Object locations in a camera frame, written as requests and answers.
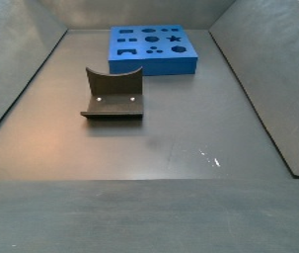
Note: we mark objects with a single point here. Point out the blue shape sorter block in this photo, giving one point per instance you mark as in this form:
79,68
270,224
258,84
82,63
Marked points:
158,48

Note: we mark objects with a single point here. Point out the black curved holder bracket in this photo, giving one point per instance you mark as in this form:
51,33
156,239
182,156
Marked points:
115,88

